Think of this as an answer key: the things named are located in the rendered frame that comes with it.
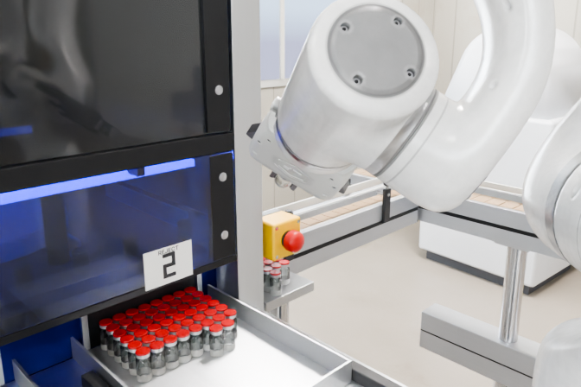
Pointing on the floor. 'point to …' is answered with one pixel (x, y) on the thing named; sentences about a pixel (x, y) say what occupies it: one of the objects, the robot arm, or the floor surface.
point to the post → (246, 188)
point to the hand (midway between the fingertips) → (290, 169)
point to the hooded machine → (509, 169)
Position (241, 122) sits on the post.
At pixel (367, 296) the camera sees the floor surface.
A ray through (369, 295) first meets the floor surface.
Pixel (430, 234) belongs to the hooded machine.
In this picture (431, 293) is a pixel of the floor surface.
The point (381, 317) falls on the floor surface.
